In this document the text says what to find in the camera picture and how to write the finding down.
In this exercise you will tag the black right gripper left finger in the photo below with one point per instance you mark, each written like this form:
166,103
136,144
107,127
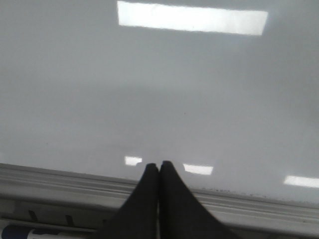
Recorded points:
137,218

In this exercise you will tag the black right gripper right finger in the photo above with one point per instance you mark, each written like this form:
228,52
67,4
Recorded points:
181,215

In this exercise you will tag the white whiteboard marker with tape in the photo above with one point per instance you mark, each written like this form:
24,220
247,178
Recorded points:
38,232

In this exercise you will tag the white whiteboard with aluminium frame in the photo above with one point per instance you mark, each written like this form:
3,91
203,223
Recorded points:
227,90

